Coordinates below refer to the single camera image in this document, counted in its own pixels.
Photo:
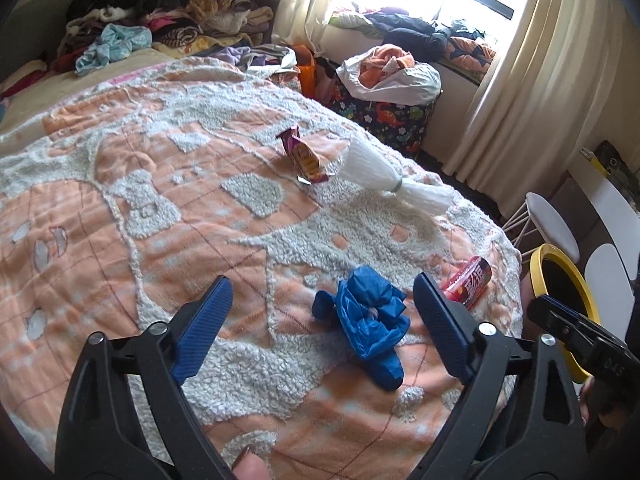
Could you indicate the white round stool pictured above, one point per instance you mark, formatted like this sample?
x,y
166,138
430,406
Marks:
x,y
550,220

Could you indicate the white desk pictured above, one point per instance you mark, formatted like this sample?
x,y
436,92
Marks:
x,y
610,195

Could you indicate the person's left hand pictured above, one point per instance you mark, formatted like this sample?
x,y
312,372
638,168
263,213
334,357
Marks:
x,y
252,467

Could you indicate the pile of clothes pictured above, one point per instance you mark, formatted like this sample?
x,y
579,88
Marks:
x,y
175,0

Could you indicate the narrow cream curtain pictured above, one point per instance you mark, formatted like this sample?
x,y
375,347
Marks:
x,y
305,0

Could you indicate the white tied plastic bundle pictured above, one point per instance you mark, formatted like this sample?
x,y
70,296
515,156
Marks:
x,y
370,165

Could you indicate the white bag with orange clothes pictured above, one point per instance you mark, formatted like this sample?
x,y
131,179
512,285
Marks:
x,y
410,82

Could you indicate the blue plastic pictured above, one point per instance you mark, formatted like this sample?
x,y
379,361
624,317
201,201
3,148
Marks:
x,y
365,320

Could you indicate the white bag with lilac clothes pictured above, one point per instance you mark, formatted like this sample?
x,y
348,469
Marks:
x,y
240,55

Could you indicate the white chair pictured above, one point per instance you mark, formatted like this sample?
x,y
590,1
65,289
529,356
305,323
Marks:
x,y
607,285

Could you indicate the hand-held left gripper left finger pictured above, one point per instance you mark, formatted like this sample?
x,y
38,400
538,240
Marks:
x,y
200,330

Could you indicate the wide cream curtain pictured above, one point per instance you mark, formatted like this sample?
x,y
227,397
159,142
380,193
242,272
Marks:
x,y
540,85

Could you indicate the clothes on windowsill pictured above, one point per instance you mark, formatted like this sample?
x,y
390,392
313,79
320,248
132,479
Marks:
x,y
410,27

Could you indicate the yellow rimmed trash bin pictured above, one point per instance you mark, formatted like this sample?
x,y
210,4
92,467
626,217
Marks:
x,y
537,270

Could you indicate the red snack wrapper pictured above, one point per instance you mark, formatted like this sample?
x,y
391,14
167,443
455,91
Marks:
x,y
467,282

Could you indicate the orange white fluffy blanket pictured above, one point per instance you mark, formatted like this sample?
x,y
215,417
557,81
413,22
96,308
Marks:
x,y
125,170

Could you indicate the dinosaur print storage bin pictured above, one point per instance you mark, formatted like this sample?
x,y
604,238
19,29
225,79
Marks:
x,y
395,120

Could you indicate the purple snack wrapper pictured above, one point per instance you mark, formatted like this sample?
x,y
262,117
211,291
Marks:
x,y
305,157

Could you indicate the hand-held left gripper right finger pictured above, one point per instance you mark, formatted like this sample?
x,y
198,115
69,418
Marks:
x,y
442,325

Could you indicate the black bag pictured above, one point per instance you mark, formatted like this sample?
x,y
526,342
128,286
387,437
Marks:
x,y
617,162

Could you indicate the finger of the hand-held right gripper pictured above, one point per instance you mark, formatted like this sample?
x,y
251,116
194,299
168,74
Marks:
x,y
565,325

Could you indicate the light blue cloth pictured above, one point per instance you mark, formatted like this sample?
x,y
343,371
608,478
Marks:
x,y
115,45

